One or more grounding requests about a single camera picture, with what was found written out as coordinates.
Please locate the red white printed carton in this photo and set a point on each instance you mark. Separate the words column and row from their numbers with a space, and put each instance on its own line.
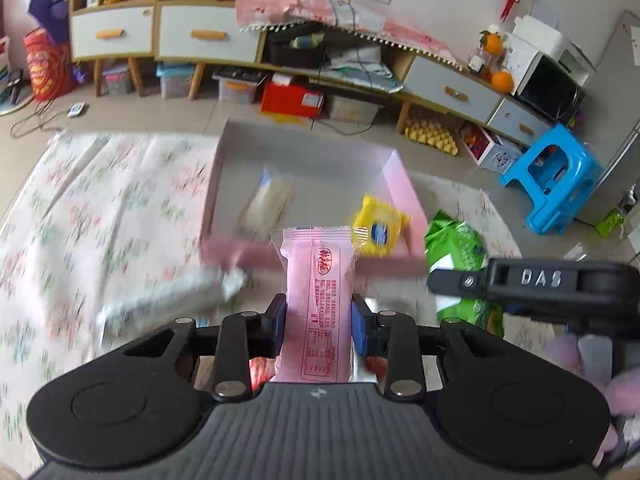
column 492, row 152

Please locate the orange fruit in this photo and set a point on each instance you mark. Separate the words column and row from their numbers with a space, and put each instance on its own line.
column 502, row 81
column 492, row 44

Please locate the long silver snack packet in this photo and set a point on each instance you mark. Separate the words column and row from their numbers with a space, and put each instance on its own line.
column 165, row 295

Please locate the yellow snack packet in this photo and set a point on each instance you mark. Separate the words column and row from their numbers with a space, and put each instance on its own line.
column 380, row 225

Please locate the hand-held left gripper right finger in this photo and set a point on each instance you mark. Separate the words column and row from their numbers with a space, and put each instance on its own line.
column 361, row 327

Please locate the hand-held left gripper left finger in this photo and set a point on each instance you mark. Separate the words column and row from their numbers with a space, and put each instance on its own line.
column 275, row 325

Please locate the wooden shelf cabinet white drawers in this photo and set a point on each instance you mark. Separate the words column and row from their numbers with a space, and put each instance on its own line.
column 200, row 35

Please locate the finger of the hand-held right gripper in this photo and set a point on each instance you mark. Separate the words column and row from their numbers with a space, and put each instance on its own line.
column 457, row 282

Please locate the pink cloth with pompom trim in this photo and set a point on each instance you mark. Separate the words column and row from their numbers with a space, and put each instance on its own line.
column 300, row 5

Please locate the red cardboard box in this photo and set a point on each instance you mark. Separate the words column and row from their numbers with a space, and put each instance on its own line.
column 290, row 100

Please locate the yellow egg tray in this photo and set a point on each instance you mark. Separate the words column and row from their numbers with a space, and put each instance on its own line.
column 430, row 135

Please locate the floral tablecloth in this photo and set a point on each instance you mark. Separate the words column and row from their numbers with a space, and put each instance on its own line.
column 100, row 210

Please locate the red printed bag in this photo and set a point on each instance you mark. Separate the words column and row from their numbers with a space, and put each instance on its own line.
column 45, row 65

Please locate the white remote control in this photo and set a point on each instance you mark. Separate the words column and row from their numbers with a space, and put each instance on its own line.
column 76, row 109

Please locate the pink snack packet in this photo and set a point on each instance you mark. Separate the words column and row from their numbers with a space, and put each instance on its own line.
column 320, row 285

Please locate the green snack packet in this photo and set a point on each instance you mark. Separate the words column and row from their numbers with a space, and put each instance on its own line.
column 455, row 245

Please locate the pink cardboard box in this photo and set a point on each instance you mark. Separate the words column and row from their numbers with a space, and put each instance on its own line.
column 300, row 160

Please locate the stack of papers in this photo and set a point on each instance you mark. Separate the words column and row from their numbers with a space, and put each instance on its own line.
column 360, row 67

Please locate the black storage case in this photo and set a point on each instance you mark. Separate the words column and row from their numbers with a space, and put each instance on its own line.
column 295, row 50

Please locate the black microwave oven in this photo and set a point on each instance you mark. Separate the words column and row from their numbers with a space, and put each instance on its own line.
column 550, row 85

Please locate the wooden console grey drawers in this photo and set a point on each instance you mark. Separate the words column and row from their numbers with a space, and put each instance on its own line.
column 450, row 90

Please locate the clear white snack packet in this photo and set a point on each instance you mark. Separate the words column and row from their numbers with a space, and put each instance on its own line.
column 265, row 205

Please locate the grey refrigerator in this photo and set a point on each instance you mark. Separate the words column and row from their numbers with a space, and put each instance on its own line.
column 620, row 110

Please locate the blue plastic stool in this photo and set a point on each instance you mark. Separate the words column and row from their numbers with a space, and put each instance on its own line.
column 555, row 160

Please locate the clear storage bin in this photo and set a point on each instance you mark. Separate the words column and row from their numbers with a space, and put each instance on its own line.
column 237, row 92
column 117, row 82
column 352, row 109
column 175, row 84

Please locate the purple umbrella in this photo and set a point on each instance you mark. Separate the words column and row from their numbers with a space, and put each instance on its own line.
column 47, row 5

